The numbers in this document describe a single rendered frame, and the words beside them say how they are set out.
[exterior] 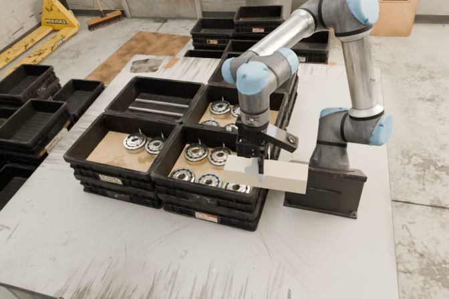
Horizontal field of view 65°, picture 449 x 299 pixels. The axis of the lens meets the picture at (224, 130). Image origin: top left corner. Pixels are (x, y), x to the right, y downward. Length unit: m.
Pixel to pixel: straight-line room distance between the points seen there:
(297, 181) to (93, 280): 0.82
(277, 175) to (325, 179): 0.31
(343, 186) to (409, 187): 1.27
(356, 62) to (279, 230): 0.66
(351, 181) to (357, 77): 0.35
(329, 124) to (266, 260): 0.54
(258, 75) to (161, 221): 0.85
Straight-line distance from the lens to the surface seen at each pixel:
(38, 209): 1.76
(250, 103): 0.84
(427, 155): 2.79
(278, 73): 0.87
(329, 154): 1.35
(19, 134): 2.63
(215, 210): 1.33
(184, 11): 4.67
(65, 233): 1.61
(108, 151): 1.64
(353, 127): 1.31
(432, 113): 3.17
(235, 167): 1.05
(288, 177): 1.02
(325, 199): 1.38
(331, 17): 1.19
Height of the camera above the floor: 1.88
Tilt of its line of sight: 42 degrees down
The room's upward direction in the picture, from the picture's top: 8 degrees counter-clockwise
